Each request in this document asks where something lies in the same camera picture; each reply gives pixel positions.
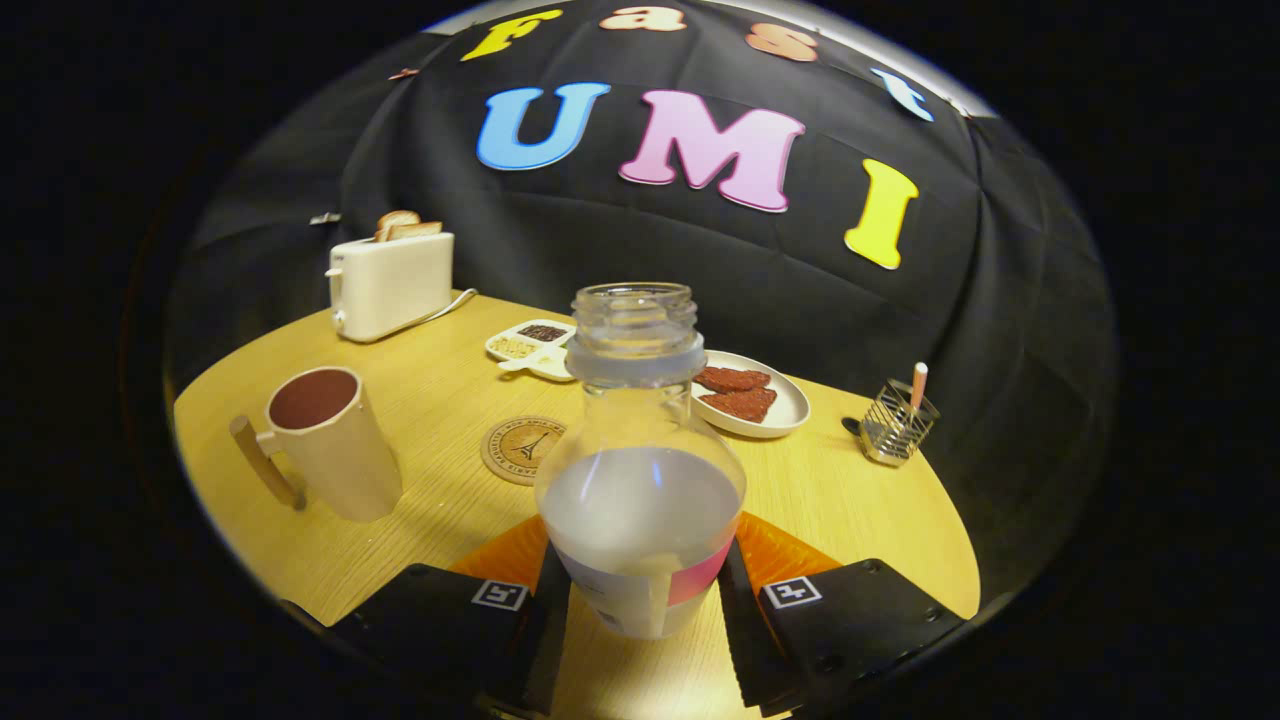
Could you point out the black backdrop cloth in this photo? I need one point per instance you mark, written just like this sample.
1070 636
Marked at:
700 270

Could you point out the black spoon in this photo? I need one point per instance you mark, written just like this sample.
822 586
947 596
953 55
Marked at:
852 426

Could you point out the white divided condiment dish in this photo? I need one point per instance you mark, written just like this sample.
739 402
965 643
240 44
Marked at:
530 345

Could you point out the wooden table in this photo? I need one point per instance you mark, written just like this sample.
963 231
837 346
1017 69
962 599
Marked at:
440 375

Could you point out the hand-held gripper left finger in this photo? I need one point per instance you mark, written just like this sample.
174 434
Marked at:
440 620

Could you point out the silver clip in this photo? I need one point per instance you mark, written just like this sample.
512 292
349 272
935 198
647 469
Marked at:
324 218

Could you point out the clear juice bottle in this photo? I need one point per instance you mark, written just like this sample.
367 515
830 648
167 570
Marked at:
640 500

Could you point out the white toaster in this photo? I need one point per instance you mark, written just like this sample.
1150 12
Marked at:
390 285

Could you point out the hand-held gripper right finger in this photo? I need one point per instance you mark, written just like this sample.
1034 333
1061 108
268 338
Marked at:
860 625

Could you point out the round cork coaster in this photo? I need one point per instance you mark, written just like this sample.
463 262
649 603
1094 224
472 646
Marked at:
515 450

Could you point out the red meat patty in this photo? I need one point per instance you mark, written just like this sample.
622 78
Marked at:
735 379
742 404

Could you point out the toast slice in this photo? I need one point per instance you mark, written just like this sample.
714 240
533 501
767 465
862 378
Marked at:
392 220
420 231

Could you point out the white round plate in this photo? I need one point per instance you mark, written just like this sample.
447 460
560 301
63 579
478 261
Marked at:
790 405

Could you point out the copper clip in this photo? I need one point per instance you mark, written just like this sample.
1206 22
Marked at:
403 73

